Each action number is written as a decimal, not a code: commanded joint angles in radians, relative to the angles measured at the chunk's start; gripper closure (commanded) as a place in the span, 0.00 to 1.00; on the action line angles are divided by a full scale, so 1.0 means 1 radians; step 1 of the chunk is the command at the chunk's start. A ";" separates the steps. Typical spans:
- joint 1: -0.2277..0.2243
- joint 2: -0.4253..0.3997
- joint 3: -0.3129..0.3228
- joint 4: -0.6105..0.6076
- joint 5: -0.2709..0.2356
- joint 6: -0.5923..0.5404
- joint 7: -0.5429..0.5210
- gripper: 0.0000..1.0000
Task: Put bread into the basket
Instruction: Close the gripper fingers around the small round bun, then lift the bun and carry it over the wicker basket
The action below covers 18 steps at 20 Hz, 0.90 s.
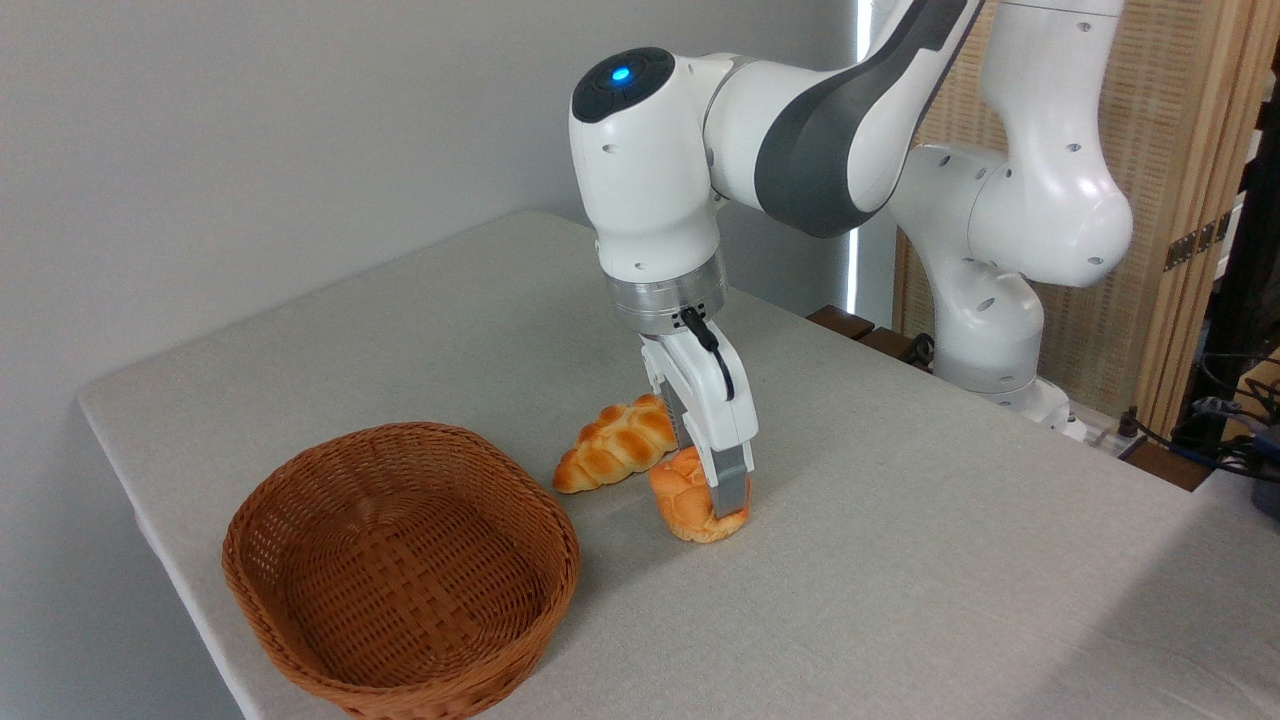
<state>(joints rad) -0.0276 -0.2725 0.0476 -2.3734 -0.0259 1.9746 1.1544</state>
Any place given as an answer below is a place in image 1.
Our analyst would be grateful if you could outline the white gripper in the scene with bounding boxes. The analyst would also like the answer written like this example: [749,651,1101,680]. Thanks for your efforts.
[640,320,759,521]

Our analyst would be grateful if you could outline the round knotted bread bun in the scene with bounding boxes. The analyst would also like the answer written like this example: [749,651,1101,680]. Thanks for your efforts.
[648,446,751,544]

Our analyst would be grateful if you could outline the long braided bread loaf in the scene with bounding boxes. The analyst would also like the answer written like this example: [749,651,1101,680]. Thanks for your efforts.
[552,393,682,495]

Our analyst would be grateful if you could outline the brown wicker basket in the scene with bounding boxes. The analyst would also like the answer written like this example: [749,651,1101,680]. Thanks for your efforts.
[221,421,582,720]

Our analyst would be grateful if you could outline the dark brown wooden block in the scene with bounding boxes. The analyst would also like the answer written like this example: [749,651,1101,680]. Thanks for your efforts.
[858,327,933,373]
[806,305,876,342]

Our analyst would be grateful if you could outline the grey tablecloth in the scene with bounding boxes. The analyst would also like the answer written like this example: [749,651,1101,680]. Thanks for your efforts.
[77,210,1280,720]

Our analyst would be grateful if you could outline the metal screen hinge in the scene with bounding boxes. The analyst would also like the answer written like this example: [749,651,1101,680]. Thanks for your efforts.
[1163,212,1233,273]

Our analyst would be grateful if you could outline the dark grey device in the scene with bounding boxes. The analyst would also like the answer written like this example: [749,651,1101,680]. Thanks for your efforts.
[1248,420,1280,521]

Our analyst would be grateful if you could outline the black upright stand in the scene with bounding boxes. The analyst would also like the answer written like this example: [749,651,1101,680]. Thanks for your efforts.
[1178,45,1280,446]

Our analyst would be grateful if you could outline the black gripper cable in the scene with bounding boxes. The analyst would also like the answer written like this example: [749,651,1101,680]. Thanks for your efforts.
[678,306,737,401]

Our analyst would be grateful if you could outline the black cable bundle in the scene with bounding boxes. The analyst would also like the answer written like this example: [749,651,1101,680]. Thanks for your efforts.
[1115,350,1280,486]

